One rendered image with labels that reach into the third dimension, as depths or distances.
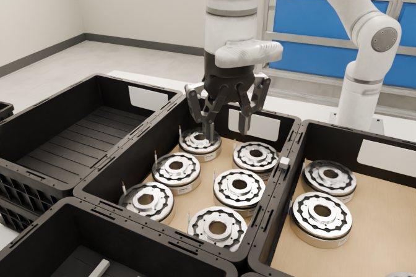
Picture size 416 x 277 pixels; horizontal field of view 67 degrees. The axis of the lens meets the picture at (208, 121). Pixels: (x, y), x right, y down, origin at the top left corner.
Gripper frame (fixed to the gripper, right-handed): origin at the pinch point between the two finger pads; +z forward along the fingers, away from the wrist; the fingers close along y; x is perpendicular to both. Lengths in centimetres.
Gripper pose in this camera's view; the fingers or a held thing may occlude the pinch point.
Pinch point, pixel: (226, 128)
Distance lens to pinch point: 52.8
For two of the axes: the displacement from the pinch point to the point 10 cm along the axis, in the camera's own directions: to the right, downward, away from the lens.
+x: 3.5, 5.0, -7.9
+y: -9.4, 1.8, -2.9
